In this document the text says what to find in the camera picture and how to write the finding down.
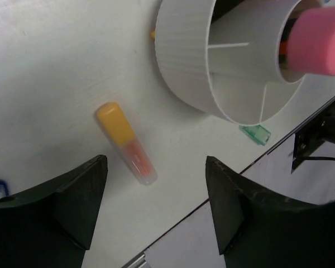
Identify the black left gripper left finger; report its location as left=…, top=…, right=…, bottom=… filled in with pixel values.
left=0, top=155, right=108, bottom=267

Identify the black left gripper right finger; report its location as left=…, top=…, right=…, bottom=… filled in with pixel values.
left=205, top=156, right=335, bottom=267

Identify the pink capped highlighter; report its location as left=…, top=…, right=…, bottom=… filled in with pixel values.
left=287, top=7, right=335, bottom=76

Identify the grey highlighter orange cap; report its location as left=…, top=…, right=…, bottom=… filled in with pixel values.
left=279, top=41, right=288, bottom=57

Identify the green transparent highlighter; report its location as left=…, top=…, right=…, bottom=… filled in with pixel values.
left=239, top=125, right=271, bottom=146

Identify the yellow capped orange highlighter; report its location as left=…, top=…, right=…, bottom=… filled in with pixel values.
left=95, top=102, right=157, bottom=185

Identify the white round pen holder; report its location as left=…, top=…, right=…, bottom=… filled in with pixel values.
left=155, top=1, right=335, bottom=126

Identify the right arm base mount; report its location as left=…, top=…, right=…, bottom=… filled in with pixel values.
left=291, top=100, right=335, bottom=171

